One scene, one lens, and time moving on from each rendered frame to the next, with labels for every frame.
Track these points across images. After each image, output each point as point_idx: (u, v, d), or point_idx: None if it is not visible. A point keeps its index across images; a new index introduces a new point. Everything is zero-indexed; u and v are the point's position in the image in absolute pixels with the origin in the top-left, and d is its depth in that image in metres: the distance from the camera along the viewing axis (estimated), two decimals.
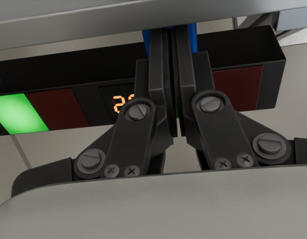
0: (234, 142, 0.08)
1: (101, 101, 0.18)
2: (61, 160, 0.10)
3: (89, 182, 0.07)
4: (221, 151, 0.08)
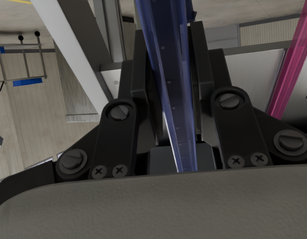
0: (249, 140, 0.08)
1: None
2: (42, 163, 0.10)
3: (89, 182, 0.07)
4: (235, 148, 0.08)
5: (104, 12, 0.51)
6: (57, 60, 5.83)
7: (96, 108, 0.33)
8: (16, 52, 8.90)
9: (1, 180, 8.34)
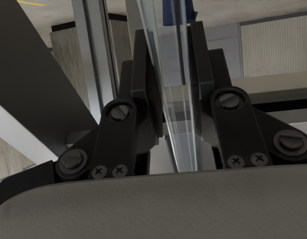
0: (249, 140, 0.08)
1: None
2: (42, 163, 0.10)
3: (89, 182, 0.07)
4: (235, 148, 0.08)
5: (89, 31, 0.41)
6: None
7: None
8: None
9: None
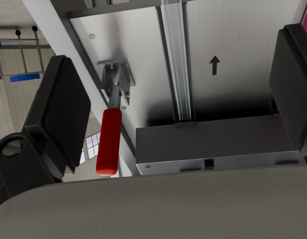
0: None
1: None
2: None
3: (89, 182, 0.07)
4: None
5: None
6: (55, 55, 5.75)
7: None
8: (14, 48, 8.81)
9: None
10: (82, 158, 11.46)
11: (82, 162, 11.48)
